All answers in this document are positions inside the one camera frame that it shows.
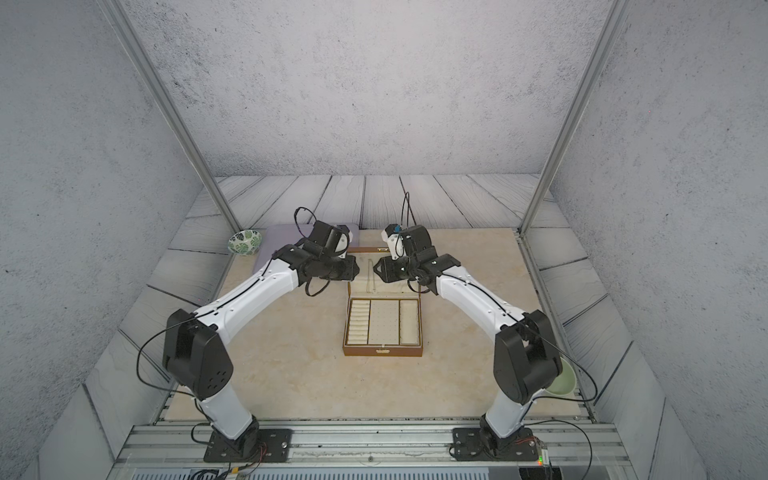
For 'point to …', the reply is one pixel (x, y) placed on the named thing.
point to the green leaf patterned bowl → (245, 242)
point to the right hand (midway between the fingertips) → (379, 267)
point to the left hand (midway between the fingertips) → (362, 269)
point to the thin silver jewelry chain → (370, 282)
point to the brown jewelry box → (382, 318)
